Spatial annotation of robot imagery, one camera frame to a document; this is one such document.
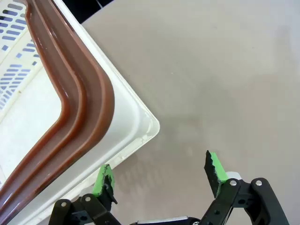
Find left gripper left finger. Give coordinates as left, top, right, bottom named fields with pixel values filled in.
left=48, top=164, right=122, bottom=225

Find cream plastic shopping basket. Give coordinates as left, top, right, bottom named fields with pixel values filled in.
left=0, top=0, right=161, bottom=225

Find brown basket handle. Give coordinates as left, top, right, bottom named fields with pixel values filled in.
left=0, top=0, right=115, bottom=225

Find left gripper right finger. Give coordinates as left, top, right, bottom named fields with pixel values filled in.
left=199, top=150, right=290, bottom=225

